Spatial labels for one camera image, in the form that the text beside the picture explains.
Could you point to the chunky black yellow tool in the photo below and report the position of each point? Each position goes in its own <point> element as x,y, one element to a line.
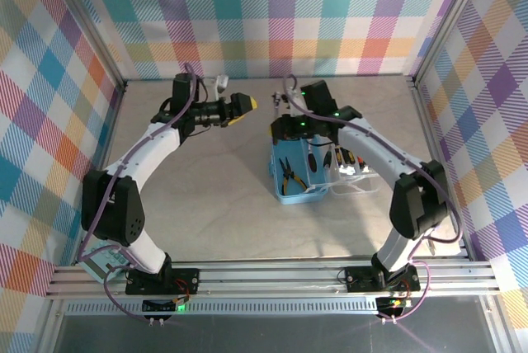
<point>245,105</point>

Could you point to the blue plastic tool box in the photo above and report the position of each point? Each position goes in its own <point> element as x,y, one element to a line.
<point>295,199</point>

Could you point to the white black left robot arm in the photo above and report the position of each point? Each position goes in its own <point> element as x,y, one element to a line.
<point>148,151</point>

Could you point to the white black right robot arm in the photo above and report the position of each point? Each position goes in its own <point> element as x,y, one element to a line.
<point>371,142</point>

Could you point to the light blue calculator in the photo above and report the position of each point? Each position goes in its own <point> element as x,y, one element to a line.
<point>97,266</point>

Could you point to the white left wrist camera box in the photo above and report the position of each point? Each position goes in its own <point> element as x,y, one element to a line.
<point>221,83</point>

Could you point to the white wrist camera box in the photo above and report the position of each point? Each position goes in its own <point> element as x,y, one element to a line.
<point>221,83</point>
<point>291,95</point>

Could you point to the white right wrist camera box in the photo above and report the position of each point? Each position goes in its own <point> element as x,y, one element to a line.
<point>291,95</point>

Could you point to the aluminium table edge rail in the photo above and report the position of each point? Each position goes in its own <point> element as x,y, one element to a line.
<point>111,126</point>
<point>431,130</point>

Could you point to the wide aluminium base rail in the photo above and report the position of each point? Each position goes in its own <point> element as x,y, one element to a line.
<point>268,280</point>

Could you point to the aluminium frame post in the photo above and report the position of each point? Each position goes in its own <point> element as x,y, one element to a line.
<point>88,23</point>
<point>450,19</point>
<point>49,328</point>
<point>501,328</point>

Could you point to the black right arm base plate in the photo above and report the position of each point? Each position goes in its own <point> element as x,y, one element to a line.
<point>359,283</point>

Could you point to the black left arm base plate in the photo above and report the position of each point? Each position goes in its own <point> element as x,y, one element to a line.
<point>140,288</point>

